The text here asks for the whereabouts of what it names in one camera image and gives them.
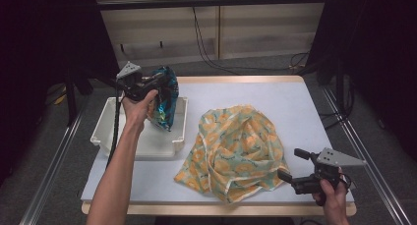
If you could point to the person's left hand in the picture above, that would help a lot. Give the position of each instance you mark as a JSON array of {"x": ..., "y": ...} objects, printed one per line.
[{"x": 137, "y": 110}]

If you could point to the aluminium floor rail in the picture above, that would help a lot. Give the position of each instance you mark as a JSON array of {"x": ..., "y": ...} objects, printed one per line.
[
  {"x": 364, "y": 143},
  {"x": 49, "y": 172}
]

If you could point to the person's right hand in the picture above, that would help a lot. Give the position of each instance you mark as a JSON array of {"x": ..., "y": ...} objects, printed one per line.
[{"x": 332, "y": 202}]

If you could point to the yellow floor item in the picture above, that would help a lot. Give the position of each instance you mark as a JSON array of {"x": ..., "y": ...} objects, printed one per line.
[{"x": 60, "y": 98}]

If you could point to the blue snack packet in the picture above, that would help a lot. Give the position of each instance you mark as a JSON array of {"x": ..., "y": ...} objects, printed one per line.
[{"x": 167, "y": 100}]

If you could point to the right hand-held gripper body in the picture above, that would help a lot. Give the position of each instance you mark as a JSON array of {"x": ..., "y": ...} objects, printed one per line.
[{"x": 323, "y": 177}]

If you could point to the white plastic tray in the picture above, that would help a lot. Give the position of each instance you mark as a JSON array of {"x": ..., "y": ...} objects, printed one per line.
[{"x": 157, "y": 143}]

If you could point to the black horizontal bar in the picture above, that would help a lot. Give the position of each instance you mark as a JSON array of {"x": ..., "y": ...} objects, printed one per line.
[{"x": 209, "y": 2}]

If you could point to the orange patterned cloth bag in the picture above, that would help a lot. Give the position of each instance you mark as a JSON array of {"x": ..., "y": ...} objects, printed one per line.
[{"x": 236, "y": 153}]

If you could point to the black metal stand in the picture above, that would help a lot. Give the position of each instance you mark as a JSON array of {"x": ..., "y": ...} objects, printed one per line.
[
  {"x": 341, "y": 87},
  {"x": 70, "y": 100}
]

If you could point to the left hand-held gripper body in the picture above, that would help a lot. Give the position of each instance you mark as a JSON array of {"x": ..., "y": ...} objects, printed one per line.
[{"x": 136, "y": 85}]

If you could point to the black curtain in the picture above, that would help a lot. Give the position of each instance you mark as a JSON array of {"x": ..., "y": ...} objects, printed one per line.
[
  {"x": 39, "y": 54},
  {"x": 383, "y": 54}
]

